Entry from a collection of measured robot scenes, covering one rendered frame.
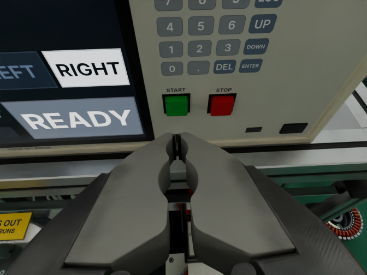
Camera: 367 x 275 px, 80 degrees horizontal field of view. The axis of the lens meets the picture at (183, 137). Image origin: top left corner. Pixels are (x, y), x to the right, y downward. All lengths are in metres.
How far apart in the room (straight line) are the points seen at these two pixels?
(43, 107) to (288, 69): 0.19
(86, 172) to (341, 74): 0.24
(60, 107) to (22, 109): 0.03
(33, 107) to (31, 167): 0.08
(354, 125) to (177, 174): 0.21
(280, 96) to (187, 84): 0.08
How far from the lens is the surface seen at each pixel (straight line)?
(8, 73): 0.20
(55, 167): 0.26
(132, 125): 0.21
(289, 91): 0.20
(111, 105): 0.19
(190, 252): 0.40
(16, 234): 0.31
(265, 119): 0.22
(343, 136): 0.31
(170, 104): 0.18
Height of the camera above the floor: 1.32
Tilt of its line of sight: 54 degrees down
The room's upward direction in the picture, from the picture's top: 1 degrees counter-clockwise
